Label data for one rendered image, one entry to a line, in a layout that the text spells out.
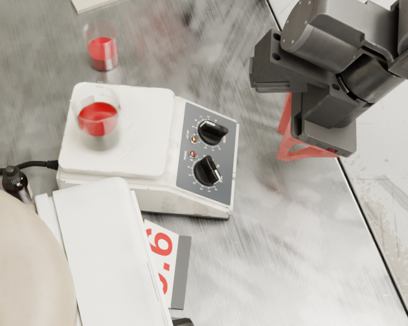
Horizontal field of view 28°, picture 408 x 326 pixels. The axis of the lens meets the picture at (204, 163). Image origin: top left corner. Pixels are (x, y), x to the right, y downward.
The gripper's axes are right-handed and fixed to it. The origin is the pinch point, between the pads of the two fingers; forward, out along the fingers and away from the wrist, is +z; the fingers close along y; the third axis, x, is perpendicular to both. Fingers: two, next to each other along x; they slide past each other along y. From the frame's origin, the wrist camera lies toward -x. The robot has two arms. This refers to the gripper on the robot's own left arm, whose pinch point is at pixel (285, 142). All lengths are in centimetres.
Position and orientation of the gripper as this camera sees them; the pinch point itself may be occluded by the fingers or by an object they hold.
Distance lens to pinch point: 94.2
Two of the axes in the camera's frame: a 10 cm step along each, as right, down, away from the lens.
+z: -4.6, 4.3, 7.8
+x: 8.9, 3.0, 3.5
